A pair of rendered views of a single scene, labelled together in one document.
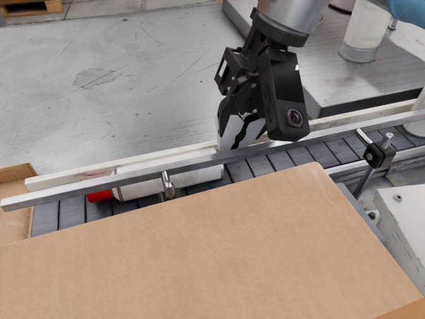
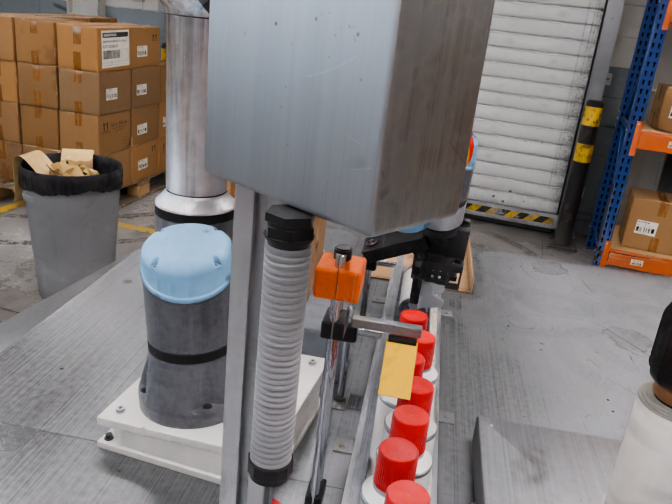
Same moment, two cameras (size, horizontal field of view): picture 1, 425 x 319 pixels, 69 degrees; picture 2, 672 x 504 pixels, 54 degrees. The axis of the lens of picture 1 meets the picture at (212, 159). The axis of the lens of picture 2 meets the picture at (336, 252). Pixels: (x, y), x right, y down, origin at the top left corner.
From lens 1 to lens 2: 1.25 m
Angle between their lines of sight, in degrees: 90
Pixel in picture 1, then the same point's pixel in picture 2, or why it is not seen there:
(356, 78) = (539, 484)
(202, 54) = not seen: outside the picture
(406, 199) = (308, 368)
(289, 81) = (399, 237)
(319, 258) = not seen: hidden behind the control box
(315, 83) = (538, 437)
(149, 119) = (529, 347)
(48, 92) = (597, 313)
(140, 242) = not seen: hidden behind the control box
